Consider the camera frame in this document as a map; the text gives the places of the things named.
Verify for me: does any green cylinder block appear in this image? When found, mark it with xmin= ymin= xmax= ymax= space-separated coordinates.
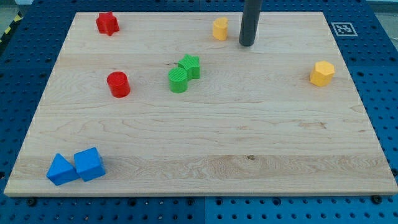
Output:
xmin=168 ymin=67 xmax=188 ymax=93

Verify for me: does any green star block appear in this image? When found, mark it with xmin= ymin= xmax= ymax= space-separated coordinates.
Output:
xmin=178 ymin=54 xmax=200 ymax=80

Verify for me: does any light wooden board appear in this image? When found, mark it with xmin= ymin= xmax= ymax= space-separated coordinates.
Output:
xmin=4 ymin=12 xmax=397 ymax=197

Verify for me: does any red cylinder block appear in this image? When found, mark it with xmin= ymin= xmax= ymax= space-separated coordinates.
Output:
xmin=106 ymin=71 xmax=131 ymax=98

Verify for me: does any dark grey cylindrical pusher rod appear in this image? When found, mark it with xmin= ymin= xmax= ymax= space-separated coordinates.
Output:
xmin=239 ymin=0 xmax=263 ymax=47

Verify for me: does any blue cube block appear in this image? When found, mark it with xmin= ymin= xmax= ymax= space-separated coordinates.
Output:
xmin=73 ymin=147 xmax=106 ymax=182

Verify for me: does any red star block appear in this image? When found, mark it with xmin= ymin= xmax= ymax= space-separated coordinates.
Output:
xmin=96 ymin=11 xmax=119 ymax=36

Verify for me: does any yellow hexagon block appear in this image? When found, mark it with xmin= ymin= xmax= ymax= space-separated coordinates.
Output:
xmin=309 ymin=61 xmax=335 ymax=86

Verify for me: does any blue triangle block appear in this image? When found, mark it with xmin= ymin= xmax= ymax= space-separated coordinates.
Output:
xmin=46 ymin=154 xmax=80 ymax=185

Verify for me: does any white fiducial marker tag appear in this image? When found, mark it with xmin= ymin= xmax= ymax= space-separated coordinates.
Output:
xmin=331 ymin=22 xmax=358 ymax=37

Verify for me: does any black bolt front left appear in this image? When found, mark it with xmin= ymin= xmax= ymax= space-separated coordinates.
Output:
xmin=25 ymin=197 xmax=37 ymax=207

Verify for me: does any black bolt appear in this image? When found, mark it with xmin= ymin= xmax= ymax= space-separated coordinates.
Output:
xmin=371 ymin=195 xmax=383 ymax=205
xmin=25 ymin=197 xmax=37 ymax=207

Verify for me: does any black bolt front right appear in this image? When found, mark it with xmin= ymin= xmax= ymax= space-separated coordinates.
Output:
xmin=371 ymin=195 xmax=383 ymax=205

